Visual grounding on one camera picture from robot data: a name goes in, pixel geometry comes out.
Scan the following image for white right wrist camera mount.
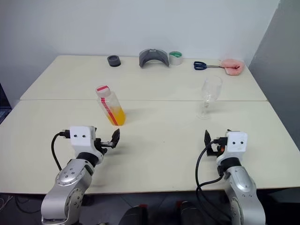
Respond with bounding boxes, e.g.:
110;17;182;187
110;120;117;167
224;131;248;160

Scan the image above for clear wine glass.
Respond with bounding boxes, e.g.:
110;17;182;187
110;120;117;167
196;75;224;121

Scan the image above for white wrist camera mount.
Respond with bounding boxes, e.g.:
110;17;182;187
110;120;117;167
69;126;98;153
224;131;248;160

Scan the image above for tape roll with green core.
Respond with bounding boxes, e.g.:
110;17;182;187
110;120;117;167
168;51;184;67

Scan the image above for dark laptop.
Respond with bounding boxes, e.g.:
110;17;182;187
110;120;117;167
0;82;13;124

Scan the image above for white red-banded bottle cap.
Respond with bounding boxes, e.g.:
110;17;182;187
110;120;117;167
95;85;111;97

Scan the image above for grey curved visor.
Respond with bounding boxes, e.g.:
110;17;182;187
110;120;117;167
138;48;170;69

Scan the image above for blue-handled scissors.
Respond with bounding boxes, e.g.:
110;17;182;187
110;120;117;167
193;60;226;71

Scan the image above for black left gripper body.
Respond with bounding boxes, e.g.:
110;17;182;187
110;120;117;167
93;138;114;156

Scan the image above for dark rounded shape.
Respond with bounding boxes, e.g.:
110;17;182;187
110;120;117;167
119;204;149;225

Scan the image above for pink plush cloth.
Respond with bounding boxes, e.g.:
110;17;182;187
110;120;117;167
219;58;246;76

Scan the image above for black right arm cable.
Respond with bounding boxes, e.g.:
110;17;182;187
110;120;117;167
195;136;228;222

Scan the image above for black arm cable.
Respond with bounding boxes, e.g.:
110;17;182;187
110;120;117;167
195;136;228;222
51;132;71;171

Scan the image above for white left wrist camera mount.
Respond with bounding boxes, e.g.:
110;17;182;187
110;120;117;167
69;126;98;153

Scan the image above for plastic bottle orange juice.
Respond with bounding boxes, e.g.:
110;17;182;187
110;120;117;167
96;90;127;127

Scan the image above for black tape roll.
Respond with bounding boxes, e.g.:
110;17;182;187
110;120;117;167
107;55;122;68

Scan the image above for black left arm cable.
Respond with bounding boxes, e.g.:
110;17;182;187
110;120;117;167
51;132;71;171

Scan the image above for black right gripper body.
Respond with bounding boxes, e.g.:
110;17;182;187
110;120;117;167
206;136;227;158

